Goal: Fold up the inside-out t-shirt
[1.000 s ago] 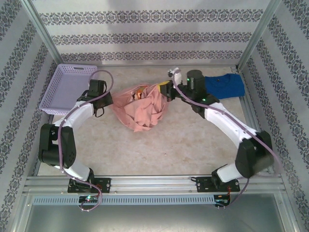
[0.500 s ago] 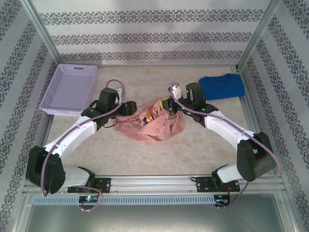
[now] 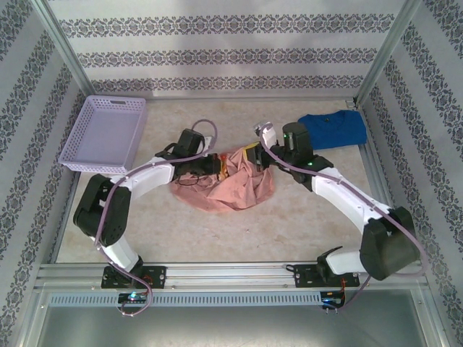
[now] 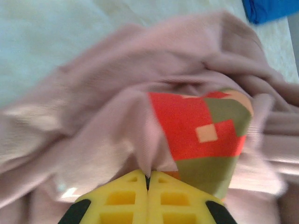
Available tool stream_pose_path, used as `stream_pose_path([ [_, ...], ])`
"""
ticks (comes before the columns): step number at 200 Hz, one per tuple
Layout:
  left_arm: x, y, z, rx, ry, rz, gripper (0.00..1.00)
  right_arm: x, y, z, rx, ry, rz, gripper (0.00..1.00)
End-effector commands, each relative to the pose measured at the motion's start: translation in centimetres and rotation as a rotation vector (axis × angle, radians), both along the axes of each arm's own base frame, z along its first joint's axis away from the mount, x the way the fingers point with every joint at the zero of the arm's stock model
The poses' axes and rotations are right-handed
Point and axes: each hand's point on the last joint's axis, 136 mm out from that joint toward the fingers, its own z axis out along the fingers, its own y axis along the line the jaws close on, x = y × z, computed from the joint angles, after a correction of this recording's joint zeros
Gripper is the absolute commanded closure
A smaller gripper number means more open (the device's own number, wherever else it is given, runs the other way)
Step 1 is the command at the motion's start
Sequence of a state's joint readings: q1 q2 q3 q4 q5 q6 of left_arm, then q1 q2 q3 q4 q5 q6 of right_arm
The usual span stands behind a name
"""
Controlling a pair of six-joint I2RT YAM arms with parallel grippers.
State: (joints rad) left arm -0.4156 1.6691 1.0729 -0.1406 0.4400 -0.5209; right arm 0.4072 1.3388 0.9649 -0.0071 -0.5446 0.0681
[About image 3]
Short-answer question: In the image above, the pink t-shirt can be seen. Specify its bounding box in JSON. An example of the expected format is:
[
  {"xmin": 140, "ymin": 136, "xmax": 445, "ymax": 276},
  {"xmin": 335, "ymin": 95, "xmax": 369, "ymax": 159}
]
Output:
[{"xmin": 169, "ymin": 146, "xmax": 276, "ymax": 215}]

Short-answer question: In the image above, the blue t-shirt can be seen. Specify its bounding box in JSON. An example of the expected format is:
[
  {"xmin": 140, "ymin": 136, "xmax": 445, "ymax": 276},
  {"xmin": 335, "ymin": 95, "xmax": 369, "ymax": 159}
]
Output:
[{"xmin": 297, "ymin": 111, "xmax": 368, "ymax": 150}]

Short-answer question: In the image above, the lilac perforated plastic basket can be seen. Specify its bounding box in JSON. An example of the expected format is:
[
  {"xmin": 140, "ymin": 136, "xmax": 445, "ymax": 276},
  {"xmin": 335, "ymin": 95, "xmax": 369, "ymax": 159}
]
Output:
[{"xmin": 58, "ymin": 95, "xmax": 148, "ymax": 177}]

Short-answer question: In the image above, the grey sheet metal panel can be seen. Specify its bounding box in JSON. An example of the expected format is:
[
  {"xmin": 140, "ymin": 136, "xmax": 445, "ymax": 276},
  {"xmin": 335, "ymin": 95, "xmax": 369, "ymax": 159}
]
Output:
[{"xmin": 21, "ymin": 307, "xmax": 446, "ymax": 347}]

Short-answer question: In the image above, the thin black left gripper cable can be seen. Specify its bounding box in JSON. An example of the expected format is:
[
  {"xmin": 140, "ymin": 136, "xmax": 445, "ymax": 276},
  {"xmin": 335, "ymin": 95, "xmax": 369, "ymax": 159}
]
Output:
[{"xmin": 175, "ymin": 172, "xmax": 205, "ymax": 187}]

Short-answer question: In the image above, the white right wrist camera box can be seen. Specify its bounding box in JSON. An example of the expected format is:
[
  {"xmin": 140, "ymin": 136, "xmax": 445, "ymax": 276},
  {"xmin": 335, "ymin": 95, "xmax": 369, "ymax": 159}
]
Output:
[{"xmin": 254, "ymin": 121, "xmax": 279, "ymax": 146}]

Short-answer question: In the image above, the aluminium frame crossbar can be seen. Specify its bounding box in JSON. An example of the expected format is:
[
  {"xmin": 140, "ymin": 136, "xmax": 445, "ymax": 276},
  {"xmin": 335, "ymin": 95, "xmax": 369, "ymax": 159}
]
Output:
[{"xmin": 95, "ymin": 95, "xmax": 359, "ymax": 104}]

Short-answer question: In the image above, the ribbed aluminium side rail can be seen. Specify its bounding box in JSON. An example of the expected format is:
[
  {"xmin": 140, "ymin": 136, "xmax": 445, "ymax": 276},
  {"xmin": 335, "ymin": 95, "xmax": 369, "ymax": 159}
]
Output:
[{"xmin": 360, "ymin": 104, "xmax": 413, "ymax": 261}]

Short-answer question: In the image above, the aluminium mounting rail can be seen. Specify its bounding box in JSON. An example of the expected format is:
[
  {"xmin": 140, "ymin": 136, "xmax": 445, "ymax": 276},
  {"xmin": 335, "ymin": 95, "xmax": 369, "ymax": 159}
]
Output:
[{"xmin": 35, "ymin": 262, "xmax": 424, "ymax": 290}]

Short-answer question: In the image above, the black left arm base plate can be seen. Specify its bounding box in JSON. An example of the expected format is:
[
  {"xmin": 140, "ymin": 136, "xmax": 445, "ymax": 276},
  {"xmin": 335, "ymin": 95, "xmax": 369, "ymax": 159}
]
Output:
[{"xmin": 101, "ymin": 265, "xmax": 168, "ymax": 290}]

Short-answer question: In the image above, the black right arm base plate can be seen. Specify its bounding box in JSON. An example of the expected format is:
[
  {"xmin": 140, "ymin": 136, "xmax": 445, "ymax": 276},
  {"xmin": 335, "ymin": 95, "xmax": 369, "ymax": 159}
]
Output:
[{"xmin": 293, "ymin": 263, "xmax": 361, "ymax": 289}]

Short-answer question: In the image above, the aluminium frame post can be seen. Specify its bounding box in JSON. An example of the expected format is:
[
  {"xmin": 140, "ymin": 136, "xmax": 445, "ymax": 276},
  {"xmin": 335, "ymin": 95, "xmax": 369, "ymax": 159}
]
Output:
[
  {"xmin": 352, "ymin": 0, "xmax": 424, "ymax": 108},
  {"xmin": 31, "ymin": 0, "xmax": 101, "ymax": 105}
]

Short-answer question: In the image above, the grey slotted cable duct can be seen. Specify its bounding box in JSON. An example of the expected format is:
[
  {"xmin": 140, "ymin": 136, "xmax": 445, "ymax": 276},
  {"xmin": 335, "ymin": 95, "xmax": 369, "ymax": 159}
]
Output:
[{"xmin": 48, "ymin": 291, "xmax": 344, "ymax": 308}]

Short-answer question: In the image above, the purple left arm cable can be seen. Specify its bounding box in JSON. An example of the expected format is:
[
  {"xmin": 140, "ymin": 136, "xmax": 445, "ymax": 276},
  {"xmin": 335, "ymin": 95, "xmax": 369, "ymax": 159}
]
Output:
[{"xmin": 94, "ymin": 119, "xmax": 219, "ymax": 319}]

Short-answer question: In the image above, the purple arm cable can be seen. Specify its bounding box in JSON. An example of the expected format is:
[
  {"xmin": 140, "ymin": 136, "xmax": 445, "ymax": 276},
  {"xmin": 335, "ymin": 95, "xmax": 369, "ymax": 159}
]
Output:
[
  {"xmin": 260, "ymin": 122, "xmax": 428, "ymax": 315},
  {"xmin": 94, "ymin": 119, "xmax": 219, "ymax": 319}
]

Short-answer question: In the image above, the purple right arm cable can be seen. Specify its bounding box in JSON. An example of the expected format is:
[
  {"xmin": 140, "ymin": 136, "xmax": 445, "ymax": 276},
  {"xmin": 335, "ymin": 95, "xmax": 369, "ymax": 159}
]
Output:
[{"xmin": 260, "ymin": 122, "xmax": 428, "ymax": 315}]

